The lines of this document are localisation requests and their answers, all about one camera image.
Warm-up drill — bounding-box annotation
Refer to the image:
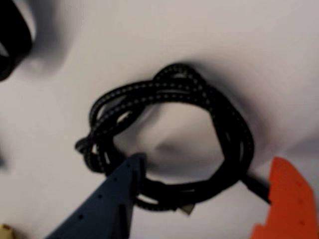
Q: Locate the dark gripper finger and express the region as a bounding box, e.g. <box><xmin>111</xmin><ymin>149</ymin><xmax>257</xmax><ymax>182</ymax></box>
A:
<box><xmin>44</xmin><ymin>153</ymin><xmax>147</xmax><ymax>239</ymax></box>

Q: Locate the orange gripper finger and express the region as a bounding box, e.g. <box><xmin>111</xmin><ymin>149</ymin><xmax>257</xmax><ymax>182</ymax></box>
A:
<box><xmin>248</xmin><ymin>156</ymin><xmax>319</xmax><ymax>239</ymax></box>

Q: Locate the black braided cable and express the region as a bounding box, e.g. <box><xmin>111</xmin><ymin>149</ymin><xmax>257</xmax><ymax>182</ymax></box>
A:
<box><xmin>74</xmin><ymin>62</ymin><xmax>273</xmax><ymax>218</ymax></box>

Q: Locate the black strap ring device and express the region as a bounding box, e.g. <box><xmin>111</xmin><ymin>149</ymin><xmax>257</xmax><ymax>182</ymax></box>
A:
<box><xmin>0</xmin><ymin>0</ymin><xmax>36</xmax><ymax>82</ymax></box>

